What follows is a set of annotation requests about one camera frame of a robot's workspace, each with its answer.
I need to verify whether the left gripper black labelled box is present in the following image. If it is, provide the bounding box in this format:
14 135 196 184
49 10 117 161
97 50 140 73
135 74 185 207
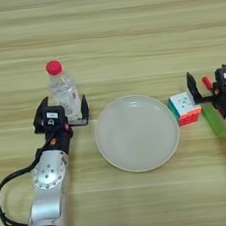
40 104 68 129

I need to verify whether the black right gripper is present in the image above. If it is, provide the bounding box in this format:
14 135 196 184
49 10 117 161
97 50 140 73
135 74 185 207
184 63 226 124

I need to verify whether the green rectangular block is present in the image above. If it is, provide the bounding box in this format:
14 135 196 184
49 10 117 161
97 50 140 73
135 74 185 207
200 101 226 139

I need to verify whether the round white plate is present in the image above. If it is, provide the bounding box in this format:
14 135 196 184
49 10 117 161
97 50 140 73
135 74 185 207
89 89 186 179

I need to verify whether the colourful puzzle cube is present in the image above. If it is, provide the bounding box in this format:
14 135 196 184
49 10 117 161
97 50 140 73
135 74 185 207
165 89 204 129

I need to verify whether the clear bottle with red cap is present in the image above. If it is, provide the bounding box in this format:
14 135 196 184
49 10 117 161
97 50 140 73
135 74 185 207
43 56 86 125

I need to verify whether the red marker pen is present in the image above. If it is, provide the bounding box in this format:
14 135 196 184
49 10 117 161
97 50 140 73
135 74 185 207
200 74 217 97

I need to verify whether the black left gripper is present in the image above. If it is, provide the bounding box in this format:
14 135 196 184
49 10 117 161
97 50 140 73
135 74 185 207
29 90 96 160

